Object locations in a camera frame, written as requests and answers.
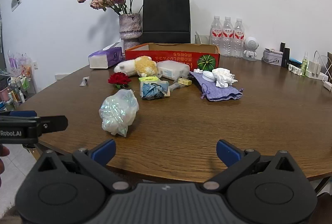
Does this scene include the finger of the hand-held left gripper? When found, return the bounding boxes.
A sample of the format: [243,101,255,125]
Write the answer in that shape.
[38,115,68,134]
[0,110,41,122]

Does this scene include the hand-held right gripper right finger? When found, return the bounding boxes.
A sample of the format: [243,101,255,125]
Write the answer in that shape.
[204,139,299,192]

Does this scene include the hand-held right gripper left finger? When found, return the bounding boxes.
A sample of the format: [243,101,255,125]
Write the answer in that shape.
[35,139,131,192]

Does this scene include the iridescent plastic bag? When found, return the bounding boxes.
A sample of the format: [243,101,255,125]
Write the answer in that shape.
[99,89,140,138]

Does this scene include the purple drawstring pouch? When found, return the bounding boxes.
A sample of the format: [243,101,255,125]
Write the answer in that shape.
[189,70,244,102]

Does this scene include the red artificial rose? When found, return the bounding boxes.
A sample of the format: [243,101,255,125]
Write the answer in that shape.
[107,72,132,90]

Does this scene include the white tissue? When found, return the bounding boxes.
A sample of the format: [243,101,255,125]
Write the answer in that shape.
[212,68,238,88]

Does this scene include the dark bundle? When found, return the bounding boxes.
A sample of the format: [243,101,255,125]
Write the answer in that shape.
[140,80,172,100]

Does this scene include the white ribbed round cap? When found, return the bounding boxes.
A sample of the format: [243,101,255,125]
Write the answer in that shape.
[202,71,216,83]

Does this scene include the white and yellow plush toy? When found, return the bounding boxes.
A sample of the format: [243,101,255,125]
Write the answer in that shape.
[114,56,159,77]

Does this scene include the orange cardboard box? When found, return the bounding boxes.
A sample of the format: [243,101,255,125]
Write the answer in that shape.
[124,43,220,73]

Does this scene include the person's left hand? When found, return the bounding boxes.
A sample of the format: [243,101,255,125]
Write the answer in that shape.
[0,144,11,187]

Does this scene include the shelf with toiletries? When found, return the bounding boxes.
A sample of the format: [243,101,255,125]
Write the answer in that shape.
[0,50,36,111]

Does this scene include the purple tissue pack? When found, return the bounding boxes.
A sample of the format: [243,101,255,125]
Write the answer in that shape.
[88,43,123,69]

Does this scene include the yellow-green small pack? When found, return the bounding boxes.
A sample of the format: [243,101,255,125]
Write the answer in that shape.
[138,76,160,84]

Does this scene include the white wet wipes pack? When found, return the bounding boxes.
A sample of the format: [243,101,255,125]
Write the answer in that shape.
[156,60,190,80]

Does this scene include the printed tin box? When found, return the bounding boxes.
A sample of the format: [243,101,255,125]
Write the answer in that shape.
[262,53,283,66]

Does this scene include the white robot-shaped speaker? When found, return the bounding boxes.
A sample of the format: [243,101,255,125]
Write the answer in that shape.
[243,37,260,61]

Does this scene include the clear water bottle red label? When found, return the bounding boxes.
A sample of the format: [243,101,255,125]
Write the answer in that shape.
[233,18,246,58]
[210,16,223,56]
[222,17,234,57]

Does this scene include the clear glass cup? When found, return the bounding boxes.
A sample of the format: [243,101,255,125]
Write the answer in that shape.
[194,34,211,45]

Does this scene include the green spray bottle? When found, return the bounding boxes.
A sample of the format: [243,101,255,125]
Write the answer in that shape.
[301,52,309,75]

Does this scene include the purple textured vase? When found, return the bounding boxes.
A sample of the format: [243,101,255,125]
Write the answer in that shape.
[119,13,143,51]

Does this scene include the white charger block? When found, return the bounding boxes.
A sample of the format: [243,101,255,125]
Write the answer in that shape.
[305,51,329,79]

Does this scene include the black paper bag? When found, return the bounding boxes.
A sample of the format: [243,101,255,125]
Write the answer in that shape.
[142,0,192,44]

